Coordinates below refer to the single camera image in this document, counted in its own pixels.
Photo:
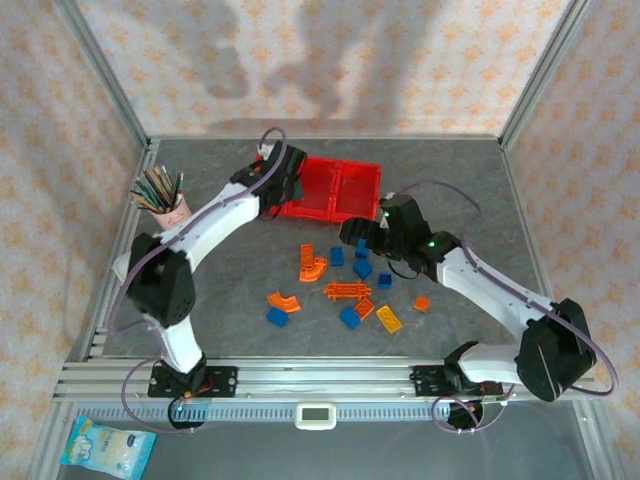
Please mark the blue lego brick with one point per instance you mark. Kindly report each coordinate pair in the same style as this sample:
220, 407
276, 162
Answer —
350, 317
363, 269
277, 317
385, 280
337, 256
362, 249

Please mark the small orange square lego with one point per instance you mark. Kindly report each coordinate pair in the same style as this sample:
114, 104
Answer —
421, 303

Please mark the orange rectangular lego plate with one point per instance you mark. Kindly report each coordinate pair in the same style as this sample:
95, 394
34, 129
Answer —
307, 252

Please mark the orange long lego beam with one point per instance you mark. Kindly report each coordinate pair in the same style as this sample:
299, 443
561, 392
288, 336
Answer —
347, 291

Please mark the orange curved lego brick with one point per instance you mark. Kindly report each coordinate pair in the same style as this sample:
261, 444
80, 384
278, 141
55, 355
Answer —
282, 301
315, 272

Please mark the yellow studded lego brick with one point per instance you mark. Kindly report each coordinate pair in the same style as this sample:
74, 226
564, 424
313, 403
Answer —
389, 319

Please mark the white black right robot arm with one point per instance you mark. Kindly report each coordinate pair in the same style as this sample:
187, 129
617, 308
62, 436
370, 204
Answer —
490, 285

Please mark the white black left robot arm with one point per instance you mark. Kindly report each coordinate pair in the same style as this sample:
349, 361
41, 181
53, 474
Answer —
215, 220

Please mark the colored pencil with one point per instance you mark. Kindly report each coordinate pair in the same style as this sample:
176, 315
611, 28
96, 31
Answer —
149, 201
168, 186
179, 189
157, 190

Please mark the pink pencil cup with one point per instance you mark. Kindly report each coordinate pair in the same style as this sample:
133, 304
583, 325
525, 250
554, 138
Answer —
172, 217

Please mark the white digital timer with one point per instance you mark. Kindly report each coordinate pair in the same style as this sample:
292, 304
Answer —
315, 416

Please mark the blue snack packet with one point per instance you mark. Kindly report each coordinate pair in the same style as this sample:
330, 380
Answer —
107, 450

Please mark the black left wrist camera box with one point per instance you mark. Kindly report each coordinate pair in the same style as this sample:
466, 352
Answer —
292, 159

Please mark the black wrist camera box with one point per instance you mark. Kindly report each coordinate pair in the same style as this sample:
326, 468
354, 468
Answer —
405, 212
292, 159

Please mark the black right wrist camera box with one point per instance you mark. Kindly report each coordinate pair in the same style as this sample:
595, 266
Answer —
405, 212

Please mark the aluminum table back rail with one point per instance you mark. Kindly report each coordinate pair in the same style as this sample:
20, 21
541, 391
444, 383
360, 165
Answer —
400, 137

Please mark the aluminum table side rail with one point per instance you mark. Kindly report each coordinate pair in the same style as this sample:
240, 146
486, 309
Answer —
524, 210
98, 345

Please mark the aluminum base rail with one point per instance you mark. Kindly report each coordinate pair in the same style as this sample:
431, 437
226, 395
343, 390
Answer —
325, 375

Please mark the aluminum frame post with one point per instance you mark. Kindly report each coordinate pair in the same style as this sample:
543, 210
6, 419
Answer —
100, 65
595, 445
545, 65
50, 440

